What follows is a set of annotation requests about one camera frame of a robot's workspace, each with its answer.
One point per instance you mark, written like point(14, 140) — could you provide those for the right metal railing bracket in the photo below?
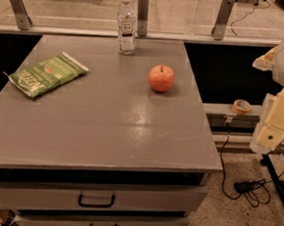
point(222, 19)

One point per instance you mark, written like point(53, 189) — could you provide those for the black metal stand leg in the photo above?
point(278, 184)

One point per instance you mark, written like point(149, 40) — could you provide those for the green jalapeno chip bag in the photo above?
point(39, 78)

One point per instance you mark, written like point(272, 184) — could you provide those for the middle metal railing bracket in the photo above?
point(142, 10)

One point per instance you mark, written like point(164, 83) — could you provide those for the red apple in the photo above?
point(161, 78)

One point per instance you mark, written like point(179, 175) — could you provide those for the orange tape roll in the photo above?
point(241, 107)

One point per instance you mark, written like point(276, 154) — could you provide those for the metal railing bracket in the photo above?
point(222, 19)
point(142, 10)
point(23, 20)

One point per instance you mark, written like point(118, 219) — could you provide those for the grey drawer cabinet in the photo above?
point(106, 133)

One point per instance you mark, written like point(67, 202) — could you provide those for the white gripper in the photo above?
point(266, 138)

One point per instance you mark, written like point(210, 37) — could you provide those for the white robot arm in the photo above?
point(277, 75)

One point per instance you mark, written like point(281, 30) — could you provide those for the clear water bottle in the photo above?
point(126, 28)

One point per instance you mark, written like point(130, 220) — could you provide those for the black upper drawer handle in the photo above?
point(96, 201)

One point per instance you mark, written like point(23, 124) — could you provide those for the left metal railing bracket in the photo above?
point(23, 20)

